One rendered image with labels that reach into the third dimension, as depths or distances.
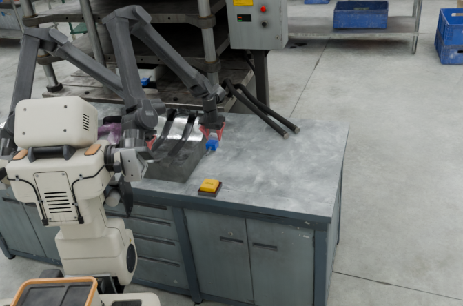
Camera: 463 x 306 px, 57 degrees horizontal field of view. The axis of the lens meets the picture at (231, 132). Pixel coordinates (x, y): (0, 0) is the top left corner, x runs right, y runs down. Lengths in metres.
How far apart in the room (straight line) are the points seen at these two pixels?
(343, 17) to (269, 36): 2.96
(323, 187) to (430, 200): 1.39
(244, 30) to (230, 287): 1.33
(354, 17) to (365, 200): 2.78
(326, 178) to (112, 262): 0.89
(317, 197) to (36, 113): 1.04
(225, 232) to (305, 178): 0.43
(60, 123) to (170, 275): 1.23
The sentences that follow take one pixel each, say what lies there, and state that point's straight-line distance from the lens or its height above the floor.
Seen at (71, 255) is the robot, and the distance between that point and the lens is 1.63.
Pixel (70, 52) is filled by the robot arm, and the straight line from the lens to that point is 1.75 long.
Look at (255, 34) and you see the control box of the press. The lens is 2.35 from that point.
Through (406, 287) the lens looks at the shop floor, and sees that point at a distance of 2.50.
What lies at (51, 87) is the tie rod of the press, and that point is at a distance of 3.04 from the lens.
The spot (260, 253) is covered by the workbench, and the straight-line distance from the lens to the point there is 1.95.
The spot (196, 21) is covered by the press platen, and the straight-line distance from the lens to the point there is 2.29.
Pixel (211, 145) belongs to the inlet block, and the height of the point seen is 0.95.
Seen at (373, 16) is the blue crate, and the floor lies 0.40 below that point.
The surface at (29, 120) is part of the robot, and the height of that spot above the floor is 1.34.
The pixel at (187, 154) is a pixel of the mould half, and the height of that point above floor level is 0.89.
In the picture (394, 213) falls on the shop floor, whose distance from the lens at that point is 2.89.
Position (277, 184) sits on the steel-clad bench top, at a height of 0.80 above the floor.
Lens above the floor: 1.90
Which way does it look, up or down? 31 degrees down
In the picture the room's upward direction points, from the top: 6 degrees counter-clockwise
